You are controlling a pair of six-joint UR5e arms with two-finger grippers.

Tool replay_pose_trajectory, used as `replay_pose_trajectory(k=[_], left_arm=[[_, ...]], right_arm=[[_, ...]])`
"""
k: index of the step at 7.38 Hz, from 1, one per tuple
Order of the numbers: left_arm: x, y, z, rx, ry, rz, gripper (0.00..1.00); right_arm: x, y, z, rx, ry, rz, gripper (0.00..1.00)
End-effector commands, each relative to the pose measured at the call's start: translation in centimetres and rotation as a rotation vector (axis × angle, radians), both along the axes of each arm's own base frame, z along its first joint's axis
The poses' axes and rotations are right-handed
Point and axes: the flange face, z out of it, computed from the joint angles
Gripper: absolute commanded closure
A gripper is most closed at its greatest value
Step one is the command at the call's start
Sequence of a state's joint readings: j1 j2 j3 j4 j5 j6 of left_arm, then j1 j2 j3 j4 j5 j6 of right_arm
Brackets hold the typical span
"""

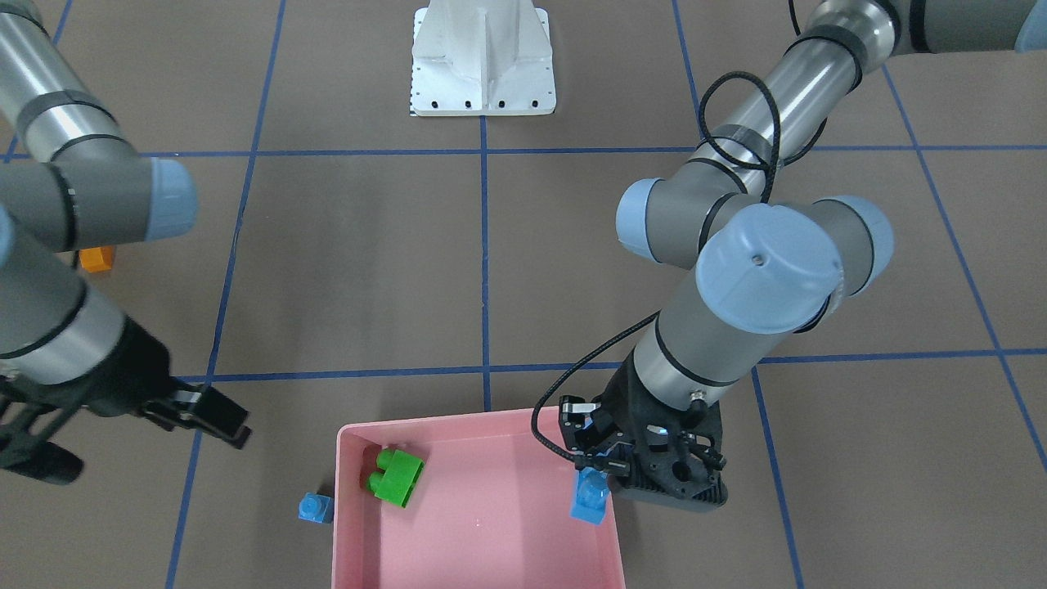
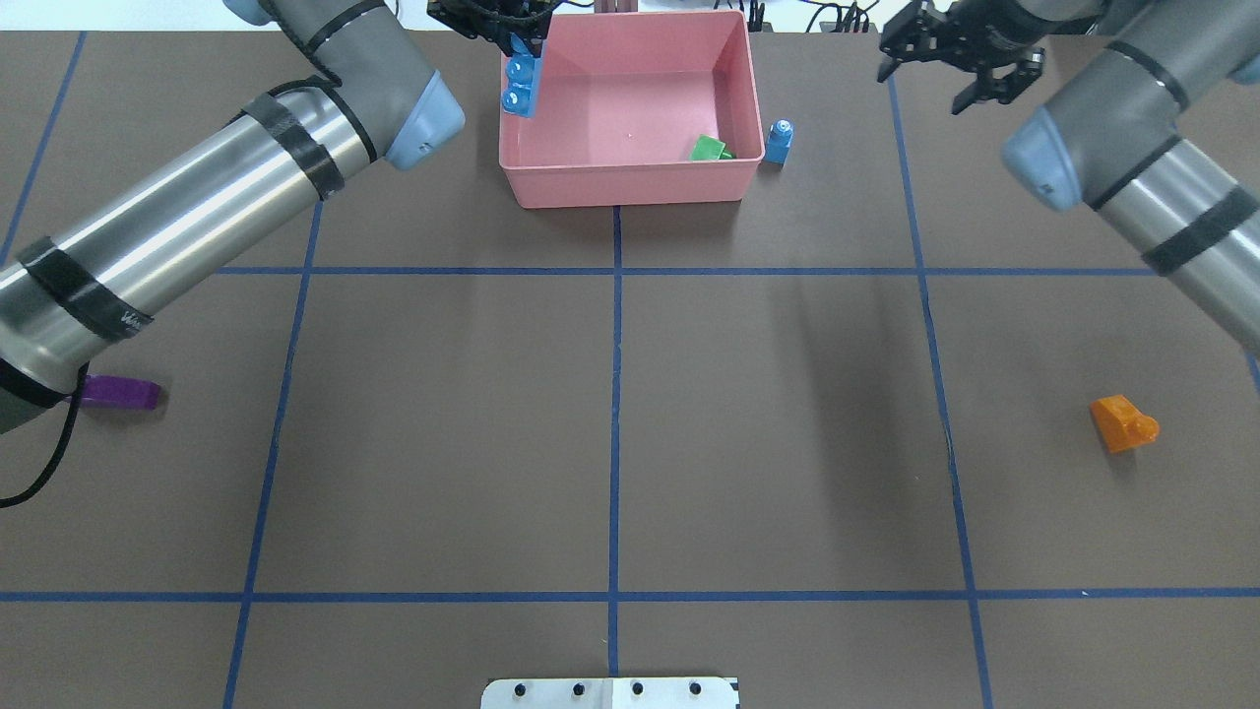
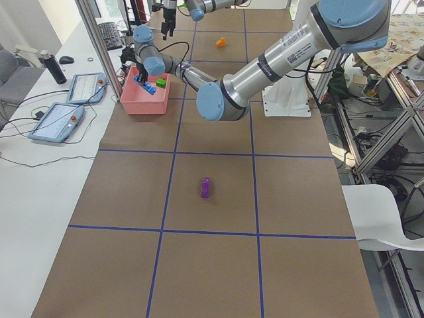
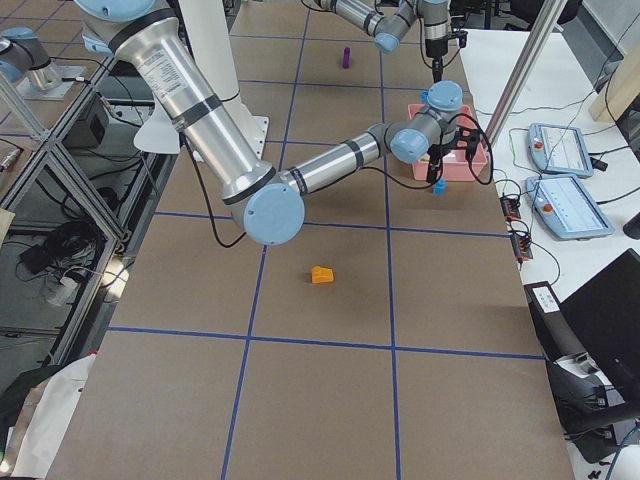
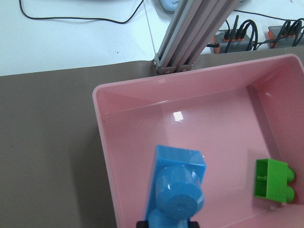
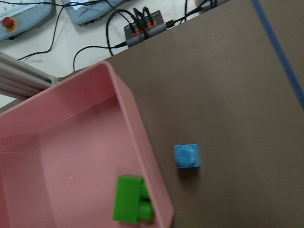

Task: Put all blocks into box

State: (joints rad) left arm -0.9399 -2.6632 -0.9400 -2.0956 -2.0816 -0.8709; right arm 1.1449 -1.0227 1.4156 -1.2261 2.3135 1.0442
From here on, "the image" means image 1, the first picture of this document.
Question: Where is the small blue duplo block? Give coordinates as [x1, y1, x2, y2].
[298, 492, 335, 524]

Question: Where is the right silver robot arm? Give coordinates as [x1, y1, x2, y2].
[2, 1, 250, 456]

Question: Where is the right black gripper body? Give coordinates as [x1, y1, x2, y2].
[82, 318, 180, 426]

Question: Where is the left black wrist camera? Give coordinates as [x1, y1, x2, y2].
[609, 403, 729, 512]

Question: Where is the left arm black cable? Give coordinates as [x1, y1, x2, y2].
[530, 70, 827, 471]

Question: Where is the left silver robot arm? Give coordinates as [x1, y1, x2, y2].
[532, 1, 1045, 498]

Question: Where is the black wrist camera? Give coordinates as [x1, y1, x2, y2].
[1, 373, 83, 485]
[609, 403, 729, 512]

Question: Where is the white camera stand column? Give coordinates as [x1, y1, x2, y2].
[409, 1, 557, 117]

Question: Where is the long blue duplo block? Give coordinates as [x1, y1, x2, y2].
[569, 467, 612, 526]

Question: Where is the orange duplo block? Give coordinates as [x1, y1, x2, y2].
[76, 246, 116, 273]

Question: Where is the green duplo block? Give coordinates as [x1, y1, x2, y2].
[364, 447, 425, 509]

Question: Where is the pink plastic box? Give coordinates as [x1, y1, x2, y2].
[330, 409, 626, 588]

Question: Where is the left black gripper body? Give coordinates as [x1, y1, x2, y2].
[573, 357, 725, 483]

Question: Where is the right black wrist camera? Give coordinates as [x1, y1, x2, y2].
[1, 373, 83, 485]

